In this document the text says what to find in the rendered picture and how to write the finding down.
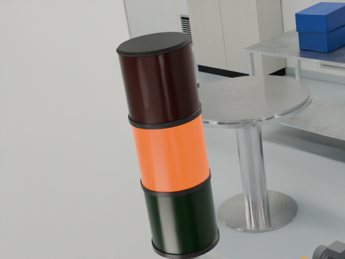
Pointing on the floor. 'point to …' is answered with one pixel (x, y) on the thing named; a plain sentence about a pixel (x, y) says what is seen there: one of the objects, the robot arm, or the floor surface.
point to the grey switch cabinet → (234, 35)
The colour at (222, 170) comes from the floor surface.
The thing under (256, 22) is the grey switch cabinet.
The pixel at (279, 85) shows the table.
